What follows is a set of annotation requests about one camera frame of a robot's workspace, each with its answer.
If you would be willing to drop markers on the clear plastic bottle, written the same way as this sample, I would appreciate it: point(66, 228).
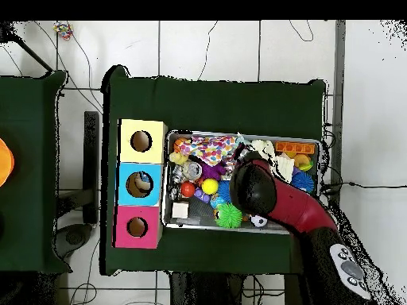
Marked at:
point(144, 182)

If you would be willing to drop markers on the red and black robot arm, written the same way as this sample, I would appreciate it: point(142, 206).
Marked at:
point(299, 210)

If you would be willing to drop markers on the wooden box with three holes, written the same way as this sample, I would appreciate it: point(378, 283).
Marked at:
point(156, 149)

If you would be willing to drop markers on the yellow ball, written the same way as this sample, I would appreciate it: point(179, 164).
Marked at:
point(210, 186)

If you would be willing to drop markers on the polka dot cloth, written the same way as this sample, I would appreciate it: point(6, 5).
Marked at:
point(210, 149)

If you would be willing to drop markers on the small red ball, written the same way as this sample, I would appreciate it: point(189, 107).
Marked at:
point(187, 190)

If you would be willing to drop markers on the blue spiky ball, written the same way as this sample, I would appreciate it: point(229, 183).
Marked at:
point(305, 182)
point(224, 190)

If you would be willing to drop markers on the green spiky ball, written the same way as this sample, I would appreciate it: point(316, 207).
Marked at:
point(229, 216)

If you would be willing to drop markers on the small soccer ball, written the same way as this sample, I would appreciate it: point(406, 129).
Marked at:
point(259, 222)

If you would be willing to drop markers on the white knitted cloth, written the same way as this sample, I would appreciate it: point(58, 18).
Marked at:
point(285, 168)

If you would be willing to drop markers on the orange toy building block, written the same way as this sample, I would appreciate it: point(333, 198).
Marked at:
point(294, 147)

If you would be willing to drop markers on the green cloth side table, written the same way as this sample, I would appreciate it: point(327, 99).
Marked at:
point(32, 159)

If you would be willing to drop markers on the small colourful floor toy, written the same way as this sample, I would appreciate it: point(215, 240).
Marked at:
point(62, 29)

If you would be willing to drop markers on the orange round object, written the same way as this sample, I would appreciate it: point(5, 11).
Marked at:
point(5, 162)

